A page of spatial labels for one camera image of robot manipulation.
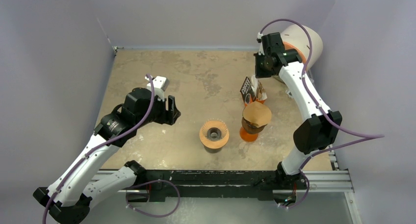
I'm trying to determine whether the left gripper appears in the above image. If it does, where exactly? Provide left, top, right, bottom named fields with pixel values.
left=135, top=92, right=180, bottom=128

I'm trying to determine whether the coffee paper filter box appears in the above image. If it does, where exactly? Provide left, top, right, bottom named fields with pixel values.
left=240, top=75, right=267, bottom=106

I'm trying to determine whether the clear glass dripper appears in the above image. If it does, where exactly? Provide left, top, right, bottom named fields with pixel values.
left=201, top=120, right=228, bottom=142

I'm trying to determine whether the light bamboo dripper stand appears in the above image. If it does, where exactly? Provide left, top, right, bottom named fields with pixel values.
left=199, top=120, right=230, bottom=149

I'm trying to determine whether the grey glass carafe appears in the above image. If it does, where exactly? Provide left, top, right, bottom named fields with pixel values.
left=204, top=146, right=222, bottom=153

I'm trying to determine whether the dark walnut dripper stand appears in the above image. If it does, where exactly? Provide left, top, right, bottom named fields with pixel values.
left=241, top=118, right=266, bottom=134

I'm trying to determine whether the orange glass carafe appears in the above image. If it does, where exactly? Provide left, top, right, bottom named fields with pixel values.
left=239, top=127, right=259, bottom=142

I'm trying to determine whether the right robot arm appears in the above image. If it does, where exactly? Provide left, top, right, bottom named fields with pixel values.
left=255, top=32, right=342, bottom=188

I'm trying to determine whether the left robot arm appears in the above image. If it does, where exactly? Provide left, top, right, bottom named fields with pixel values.
left=33, top=75, right=180, bottom=224

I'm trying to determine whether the paper leaflet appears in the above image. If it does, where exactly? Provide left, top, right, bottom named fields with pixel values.
left=286, top=89, right=294, bottom=99

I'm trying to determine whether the round drawer organizer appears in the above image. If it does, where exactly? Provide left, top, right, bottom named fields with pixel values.
left=281, top=25, right=324, bottom=82

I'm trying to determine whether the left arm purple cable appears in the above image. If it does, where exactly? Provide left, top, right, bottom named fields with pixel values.
left=41, top=74, right=156, bottom=224

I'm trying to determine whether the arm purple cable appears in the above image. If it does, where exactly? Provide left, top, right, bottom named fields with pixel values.
left=41, top=74, right=156, bottom=224
left=259, top=18, right=385, bottom=210

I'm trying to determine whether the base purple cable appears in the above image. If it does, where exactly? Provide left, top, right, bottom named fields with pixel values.
left=125, top=179, right=181, bottom=219

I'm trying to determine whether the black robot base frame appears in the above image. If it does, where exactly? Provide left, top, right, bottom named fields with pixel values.
left=124, top=160, right=308, bottom=205

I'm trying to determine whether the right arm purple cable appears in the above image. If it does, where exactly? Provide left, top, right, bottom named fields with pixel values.
left=259, top=18, right=385, bottom=210

